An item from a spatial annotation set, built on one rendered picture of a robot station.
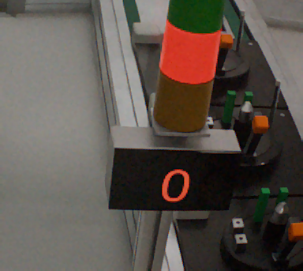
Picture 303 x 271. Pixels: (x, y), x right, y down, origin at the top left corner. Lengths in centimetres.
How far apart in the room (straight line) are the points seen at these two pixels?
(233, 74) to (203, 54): 72
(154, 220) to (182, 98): 18
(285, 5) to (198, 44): 125
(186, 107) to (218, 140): 7
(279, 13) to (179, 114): 123
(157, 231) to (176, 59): 24
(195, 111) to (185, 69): 4
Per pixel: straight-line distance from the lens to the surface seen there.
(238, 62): 157
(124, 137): 86
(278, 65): 167
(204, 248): 117
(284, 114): 149
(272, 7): 204
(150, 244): 98
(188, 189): 88
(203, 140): 88
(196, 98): 83
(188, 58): 81
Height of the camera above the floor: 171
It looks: 32 degrees down
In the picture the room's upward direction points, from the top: 8 degrees clockwise
